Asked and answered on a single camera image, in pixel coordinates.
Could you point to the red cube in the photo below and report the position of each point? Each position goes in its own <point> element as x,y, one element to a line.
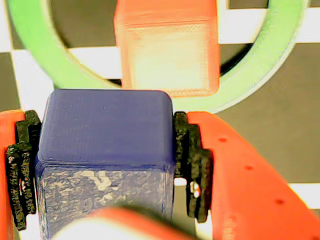
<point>170,50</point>

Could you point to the blue cube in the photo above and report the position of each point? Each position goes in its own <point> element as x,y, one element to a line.
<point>105,130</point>

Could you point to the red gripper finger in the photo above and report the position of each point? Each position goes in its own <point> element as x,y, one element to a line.
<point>245,195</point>
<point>20,162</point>

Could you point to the black white marker mat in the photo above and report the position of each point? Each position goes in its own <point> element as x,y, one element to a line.
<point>275,137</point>

